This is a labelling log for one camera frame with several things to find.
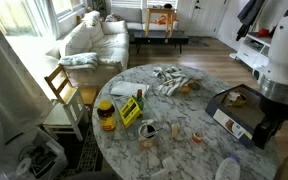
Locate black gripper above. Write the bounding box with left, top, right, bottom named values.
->
left=252, top=116, right=283, bottom=149

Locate small red lid container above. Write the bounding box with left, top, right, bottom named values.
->
left=192, top=132, right=203, bottom=143

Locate light wooden block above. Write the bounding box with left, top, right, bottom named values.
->
left=171, top=123, right=180, bottom=138

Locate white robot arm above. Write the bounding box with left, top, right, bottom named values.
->
left=252, top=9, right=288, bottom=149

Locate green round lid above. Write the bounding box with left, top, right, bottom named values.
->
left=190, top=82, right=201, bottom=90

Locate orange yellow container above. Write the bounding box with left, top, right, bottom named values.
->
left=180, top=85, right=191, bottom=93

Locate brown jar yellow lid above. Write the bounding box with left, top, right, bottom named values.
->
left=97, top=99, right=116, bottom=131

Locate bowl inside box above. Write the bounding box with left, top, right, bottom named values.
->
left=223, top=92, right=247, bottom=107

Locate white shelf unit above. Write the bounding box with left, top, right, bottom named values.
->
left=230, top=32, right=271, bottom=69

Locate striped grey white cloth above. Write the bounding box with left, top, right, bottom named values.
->
left=153, top=66, right=190, bottom=96

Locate glass jar with spoon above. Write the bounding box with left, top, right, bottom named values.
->
left=138, top=119, right=164, bottom=148

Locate dark hanging jacket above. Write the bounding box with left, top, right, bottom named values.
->
left=236, top=0, right=265, bottom=41

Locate black coffee table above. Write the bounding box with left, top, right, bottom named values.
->
left=134, top=31, right=189, bottom=51

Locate green bottle red cap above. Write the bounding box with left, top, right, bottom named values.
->
left=136, top=89, right=144, bottom=110

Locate yellow black box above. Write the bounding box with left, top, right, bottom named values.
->
left=119, top=97, right=142, bottom=128

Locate wooden stool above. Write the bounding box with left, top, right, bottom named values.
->
left=145, top=8, right=176, bottom=37

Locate white sofa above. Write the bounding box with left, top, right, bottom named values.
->
left=46, top=11, right=129, bottom=86

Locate grey patterned blanket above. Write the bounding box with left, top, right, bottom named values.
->
left=59, top=52, right=99, bottom=71

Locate wooden white chair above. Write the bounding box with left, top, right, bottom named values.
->
left=42, top=65, right=98, bottom=141

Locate clear plastic storage bin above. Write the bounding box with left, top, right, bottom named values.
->
left=2, top=128, right=68, bottom=180

